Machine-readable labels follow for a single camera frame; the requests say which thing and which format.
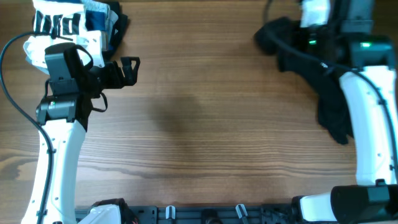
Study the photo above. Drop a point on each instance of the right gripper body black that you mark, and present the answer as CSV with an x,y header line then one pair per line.
x,y
296,38

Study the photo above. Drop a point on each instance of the black polo shirt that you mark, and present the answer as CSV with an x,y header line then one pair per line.
x,y
332,110

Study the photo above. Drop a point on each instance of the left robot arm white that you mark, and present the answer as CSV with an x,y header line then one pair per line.
x,y
63,115

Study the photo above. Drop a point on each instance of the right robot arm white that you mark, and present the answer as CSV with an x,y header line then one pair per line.
x,y
354,75

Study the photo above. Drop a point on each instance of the black folded garment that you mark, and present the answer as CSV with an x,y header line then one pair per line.
x,y
118,31

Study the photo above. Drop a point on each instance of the light grey-blue folded garment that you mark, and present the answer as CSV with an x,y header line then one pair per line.
x,y
100,6

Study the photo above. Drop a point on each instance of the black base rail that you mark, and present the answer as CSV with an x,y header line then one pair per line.
x,y
261,214

